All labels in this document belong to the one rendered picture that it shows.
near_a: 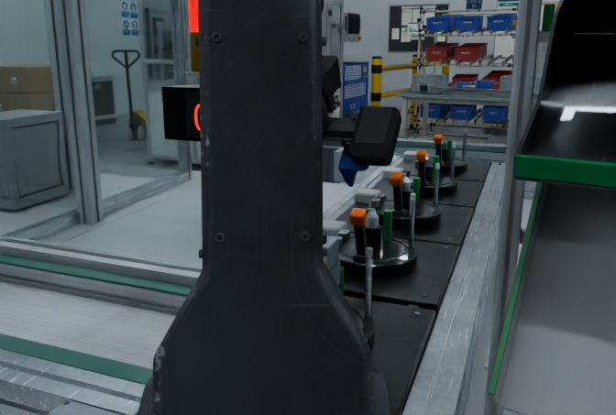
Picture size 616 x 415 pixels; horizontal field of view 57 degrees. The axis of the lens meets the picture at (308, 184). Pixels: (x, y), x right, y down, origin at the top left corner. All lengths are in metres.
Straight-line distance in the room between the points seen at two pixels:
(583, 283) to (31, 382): 0.55
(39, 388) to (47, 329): 0.23
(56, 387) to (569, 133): 0.55
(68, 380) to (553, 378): 0.47
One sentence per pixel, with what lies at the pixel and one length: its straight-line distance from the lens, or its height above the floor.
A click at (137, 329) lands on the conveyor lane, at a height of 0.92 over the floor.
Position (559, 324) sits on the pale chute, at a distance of 0.57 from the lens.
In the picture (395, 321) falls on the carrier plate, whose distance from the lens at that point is 0.72.
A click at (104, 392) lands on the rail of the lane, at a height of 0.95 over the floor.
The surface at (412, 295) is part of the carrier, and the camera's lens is 0.79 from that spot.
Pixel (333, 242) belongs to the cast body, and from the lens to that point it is 0.63.
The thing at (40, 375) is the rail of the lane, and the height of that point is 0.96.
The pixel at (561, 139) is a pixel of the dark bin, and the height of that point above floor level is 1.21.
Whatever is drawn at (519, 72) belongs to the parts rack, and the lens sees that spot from 0.58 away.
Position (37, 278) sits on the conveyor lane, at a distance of 1.03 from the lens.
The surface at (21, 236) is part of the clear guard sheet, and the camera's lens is 1.12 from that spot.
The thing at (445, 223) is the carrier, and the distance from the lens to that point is 1.10.
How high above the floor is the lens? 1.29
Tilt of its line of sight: 14 degrees down
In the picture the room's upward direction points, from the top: straight up
